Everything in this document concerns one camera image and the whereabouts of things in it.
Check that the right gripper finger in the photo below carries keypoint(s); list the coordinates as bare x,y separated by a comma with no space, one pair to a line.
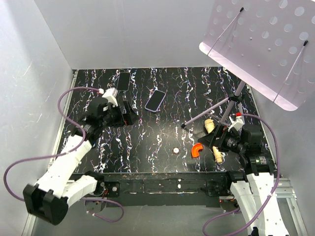
212,128
209,140

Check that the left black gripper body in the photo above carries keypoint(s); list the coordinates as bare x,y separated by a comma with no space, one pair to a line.
114,117

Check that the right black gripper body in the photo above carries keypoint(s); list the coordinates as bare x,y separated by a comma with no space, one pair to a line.
228,140

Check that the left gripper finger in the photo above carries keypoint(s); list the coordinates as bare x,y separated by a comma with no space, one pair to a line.
128,109
130,118

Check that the lilac phone case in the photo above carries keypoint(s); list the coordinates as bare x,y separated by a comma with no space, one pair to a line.
147,108

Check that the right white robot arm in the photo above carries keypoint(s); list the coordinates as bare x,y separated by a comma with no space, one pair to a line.
253,187

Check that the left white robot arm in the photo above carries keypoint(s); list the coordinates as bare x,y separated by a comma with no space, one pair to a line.
50,197

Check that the orange elbow pipe piece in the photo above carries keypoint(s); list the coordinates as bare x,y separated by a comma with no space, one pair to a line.
196,149

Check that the dark phone at back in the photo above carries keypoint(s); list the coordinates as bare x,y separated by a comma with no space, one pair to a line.
123,81

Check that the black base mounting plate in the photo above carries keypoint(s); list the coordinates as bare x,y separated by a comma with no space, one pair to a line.
210,189

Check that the white perforated music stand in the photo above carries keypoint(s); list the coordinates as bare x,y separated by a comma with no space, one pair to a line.
268,44

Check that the wooden recorder flute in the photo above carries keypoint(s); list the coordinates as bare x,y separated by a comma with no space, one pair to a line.
217,154

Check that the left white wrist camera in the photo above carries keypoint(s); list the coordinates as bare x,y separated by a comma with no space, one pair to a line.
111,94

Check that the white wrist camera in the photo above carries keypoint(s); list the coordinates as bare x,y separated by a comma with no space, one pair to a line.
111,94
236,123

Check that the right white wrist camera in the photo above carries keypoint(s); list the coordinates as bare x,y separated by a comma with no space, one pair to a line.
236,123

